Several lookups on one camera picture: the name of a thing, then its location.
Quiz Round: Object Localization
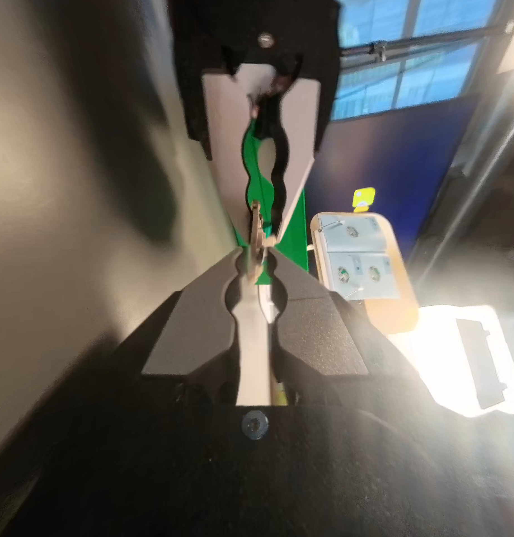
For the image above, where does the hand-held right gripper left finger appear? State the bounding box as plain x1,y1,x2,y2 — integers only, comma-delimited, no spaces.
140,247,244,377

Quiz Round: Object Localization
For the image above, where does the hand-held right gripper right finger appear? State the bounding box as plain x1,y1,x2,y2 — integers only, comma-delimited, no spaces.
266,247,369,377

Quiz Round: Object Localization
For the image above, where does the small tan Lego piece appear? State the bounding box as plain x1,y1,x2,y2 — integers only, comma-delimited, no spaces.
248,200,269,287

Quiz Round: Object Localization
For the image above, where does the bright studio light panel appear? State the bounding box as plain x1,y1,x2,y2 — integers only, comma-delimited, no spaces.
387,304,514,419

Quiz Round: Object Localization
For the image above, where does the yellow lego box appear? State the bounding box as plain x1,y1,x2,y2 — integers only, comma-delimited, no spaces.
352,187,377,213

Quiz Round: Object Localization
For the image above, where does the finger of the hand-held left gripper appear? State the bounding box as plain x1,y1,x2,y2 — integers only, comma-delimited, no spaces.
256,79,322,242
201,62,279,249

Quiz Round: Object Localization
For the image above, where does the black metal rod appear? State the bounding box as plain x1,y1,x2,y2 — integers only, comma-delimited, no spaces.
340,24,508,63

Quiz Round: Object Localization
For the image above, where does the light blue instruction booklet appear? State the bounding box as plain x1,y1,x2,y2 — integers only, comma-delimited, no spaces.
319,213,401,300

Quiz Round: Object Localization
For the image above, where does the glass window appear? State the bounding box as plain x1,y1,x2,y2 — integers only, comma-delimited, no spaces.
336,0,511,123

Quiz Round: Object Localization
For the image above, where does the green plastic bin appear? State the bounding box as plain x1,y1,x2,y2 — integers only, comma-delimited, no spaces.
233,119,309,286

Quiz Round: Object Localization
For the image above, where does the wooden book stand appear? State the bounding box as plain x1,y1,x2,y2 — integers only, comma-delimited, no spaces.
311,211,420,334

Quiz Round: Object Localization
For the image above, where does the grey metal pole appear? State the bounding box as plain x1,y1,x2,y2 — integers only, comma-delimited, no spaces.
416,96,514,277

